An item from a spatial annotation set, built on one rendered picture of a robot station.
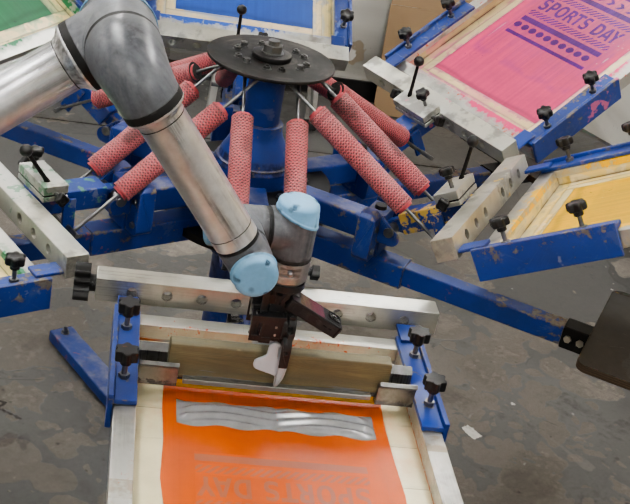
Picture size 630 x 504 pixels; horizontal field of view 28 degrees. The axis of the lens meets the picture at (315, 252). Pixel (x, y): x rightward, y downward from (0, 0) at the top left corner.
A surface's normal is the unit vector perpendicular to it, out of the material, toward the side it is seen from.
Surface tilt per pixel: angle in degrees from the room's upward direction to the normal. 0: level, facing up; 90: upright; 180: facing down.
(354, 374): 90
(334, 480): 0
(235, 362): 90
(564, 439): 0
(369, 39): 90
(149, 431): 0
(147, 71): 56
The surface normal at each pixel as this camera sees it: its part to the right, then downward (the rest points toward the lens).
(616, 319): 0.18, -0.87
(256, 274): 0.22, 0.49
